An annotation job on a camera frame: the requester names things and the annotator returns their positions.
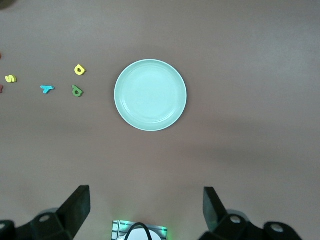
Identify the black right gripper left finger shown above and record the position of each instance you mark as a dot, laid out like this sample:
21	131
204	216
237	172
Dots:
72	215

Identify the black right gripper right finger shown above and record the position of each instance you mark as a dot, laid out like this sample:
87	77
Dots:
217	220

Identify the green letter p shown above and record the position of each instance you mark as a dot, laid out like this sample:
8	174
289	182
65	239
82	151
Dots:
74	88

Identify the cyan letter y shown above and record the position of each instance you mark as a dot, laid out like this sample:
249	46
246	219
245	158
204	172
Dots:
47	88

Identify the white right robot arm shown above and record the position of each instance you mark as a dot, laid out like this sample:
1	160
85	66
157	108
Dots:
140	235

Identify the light green plate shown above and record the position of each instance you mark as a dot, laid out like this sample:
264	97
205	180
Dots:
150	95

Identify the pink letter f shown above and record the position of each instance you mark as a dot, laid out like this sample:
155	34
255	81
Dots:
1	88

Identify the yellow letter s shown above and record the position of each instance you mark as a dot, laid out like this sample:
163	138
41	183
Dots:
11	78

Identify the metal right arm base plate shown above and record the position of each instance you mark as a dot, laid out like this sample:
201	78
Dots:
117	230

